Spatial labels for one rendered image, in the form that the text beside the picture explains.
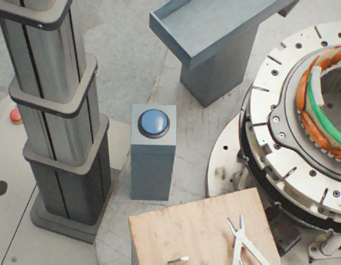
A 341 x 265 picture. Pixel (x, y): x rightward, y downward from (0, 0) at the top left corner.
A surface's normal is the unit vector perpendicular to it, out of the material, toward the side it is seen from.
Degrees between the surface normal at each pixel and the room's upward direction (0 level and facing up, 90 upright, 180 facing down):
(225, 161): 0
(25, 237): 0
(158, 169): 90
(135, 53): 0
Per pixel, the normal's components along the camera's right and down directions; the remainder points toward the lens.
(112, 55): 0.05, -0.42
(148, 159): -0.01, 0.91
